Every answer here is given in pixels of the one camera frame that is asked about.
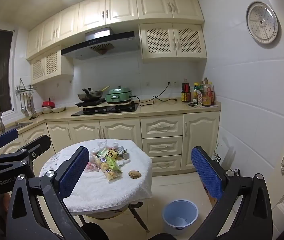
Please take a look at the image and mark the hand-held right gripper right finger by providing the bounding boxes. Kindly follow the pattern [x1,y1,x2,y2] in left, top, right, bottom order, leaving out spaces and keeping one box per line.
[189,146,273,240]

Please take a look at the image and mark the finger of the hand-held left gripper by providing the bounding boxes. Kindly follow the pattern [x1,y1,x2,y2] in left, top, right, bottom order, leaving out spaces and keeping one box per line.
[0,135,52,173]
[0,128,19,155]

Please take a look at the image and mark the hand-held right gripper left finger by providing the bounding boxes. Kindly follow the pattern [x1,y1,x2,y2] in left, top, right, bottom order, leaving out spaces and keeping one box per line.
[5,146,107,240]

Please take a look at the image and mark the trash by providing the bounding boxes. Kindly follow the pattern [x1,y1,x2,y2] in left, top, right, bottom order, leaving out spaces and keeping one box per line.
[94,156,123,181]

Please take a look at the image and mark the green snack packet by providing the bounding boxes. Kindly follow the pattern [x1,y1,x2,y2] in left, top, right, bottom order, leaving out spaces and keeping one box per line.
[97,147,119,159]

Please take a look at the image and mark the clear plastic wrapper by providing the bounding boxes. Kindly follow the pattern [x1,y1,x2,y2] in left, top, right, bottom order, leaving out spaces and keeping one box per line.
[96,141,120,151]

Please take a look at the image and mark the blue plastic bin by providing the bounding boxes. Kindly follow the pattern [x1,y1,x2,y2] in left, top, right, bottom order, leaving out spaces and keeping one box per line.
[162,199,199,235]

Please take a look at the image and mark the white rice bag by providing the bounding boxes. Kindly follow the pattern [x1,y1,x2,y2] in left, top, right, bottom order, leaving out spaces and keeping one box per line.
[213,140,232,168]

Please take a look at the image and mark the cream lower cabinets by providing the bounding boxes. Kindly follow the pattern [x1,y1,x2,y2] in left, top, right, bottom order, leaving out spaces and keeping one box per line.
[0,110,221,178]

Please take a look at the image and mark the hanging metal spoon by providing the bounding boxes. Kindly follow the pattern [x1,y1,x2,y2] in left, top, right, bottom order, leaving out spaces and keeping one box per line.
[29,92,36,114]

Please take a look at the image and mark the small cream drawer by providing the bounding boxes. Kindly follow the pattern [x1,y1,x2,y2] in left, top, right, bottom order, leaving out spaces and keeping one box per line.
[149,155,182,173]

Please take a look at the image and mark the red pot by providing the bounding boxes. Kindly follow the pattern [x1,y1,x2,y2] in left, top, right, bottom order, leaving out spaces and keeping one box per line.
[41,97,56,108]

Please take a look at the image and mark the metal utensil rack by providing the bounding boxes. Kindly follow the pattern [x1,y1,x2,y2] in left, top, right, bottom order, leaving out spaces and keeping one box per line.
[15,79,37,93]

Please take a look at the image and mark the medium cream drawer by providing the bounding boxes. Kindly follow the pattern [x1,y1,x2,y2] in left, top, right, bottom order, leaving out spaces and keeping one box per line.
[142,136,183,158]

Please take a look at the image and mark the large cream drawer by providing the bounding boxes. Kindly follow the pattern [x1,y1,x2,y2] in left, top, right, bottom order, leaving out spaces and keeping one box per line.
[140,115,184,139]

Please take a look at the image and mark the black gas hob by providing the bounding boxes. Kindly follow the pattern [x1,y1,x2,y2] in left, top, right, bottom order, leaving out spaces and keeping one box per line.
[71,104,139,117]

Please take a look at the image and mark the black wok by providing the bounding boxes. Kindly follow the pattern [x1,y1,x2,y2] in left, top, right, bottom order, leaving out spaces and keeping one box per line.
[77,85,110,102]

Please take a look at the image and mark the narrow lattice door cabinet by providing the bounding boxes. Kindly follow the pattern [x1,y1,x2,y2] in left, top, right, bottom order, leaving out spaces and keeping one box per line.
[30,45,74,85]

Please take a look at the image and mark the yellow cap bottle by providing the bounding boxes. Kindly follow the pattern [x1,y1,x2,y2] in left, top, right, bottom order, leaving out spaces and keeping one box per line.
[193,82,200,104]

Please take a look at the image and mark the large cooking oil bottle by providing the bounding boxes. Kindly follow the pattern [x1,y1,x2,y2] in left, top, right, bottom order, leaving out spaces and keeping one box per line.
[202,77,213,107]

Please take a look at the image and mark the dark soy sauce bottle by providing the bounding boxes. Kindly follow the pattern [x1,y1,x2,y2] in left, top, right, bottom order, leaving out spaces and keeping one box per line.
[181,78,192,103]

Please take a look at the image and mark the green electric cooking pot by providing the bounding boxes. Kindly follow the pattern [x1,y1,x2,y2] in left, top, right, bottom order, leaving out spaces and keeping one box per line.
[105,85,135,105]

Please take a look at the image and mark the black range hood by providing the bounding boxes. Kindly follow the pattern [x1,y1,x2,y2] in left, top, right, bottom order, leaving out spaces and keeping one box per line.
[61,27,140,60]

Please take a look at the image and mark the wide lattice door cabinet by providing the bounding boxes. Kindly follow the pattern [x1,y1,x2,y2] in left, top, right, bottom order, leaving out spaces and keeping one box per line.
[139,23,207,63]

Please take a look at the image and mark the round steamer tray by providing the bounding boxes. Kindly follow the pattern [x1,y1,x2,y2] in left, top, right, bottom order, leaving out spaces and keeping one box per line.
[246,1,281,46]

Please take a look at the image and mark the black power cable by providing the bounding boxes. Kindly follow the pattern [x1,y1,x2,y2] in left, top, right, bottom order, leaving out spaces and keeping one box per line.
[132,82,177,107]

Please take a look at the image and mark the cream upper wall cabinets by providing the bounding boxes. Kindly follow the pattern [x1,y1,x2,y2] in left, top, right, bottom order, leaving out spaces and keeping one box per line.
[26,0,205,60]

